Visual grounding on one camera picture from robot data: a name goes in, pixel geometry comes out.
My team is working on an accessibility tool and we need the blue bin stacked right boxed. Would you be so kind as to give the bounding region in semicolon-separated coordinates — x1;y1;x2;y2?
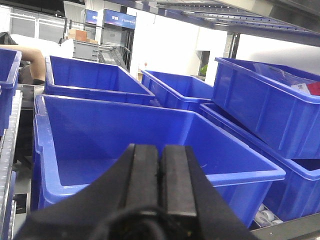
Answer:
212;57;320;159

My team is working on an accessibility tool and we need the stainless steel rack frame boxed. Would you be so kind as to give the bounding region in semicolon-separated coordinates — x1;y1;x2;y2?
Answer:
116;0;320;47

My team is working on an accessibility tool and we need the far-left white roller track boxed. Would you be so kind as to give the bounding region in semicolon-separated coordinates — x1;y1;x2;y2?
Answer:
0;90;23;240

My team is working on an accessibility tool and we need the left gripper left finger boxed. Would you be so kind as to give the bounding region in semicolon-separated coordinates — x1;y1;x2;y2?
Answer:
13;143;136;240

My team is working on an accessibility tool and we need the cardboard box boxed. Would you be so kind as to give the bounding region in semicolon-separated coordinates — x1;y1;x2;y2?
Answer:
68;29;87;42

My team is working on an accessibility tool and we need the blue bin rear left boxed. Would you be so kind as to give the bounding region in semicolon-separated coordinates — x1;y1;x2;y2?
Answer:
44;55;156;105

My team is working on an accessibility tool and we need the blue bin rear middle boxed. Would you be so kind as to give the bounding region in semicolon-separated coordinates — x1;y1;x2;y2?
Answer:
141;70;213;112

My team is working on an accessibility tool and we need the grey plastic crate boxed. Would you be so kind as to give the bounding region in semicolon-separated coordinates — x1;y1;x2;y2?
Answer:
73;40;99;62

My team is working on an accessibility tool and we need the blue bin far left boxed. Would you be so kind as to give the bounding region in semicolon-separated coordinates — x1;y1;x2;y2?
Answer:
0;48;22;137

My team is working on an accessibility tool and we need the blue bin lower right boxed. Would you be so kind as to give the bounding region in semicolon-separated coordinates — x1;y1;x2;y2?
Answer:
199;103;320;221

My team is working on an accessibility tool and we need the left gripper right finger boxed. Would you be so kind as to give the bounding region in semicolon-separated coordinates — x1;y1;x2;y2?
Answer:
161;145;256;240

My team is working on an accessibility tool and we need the blue bin below rack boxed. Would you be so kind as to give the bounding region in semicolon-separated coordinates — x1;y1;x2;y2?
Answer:
31;94;286;227

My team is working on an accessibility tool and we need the person's bare leg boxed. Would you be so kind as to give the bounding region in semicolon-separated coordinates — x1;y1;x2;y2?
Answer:
0;44;47;85

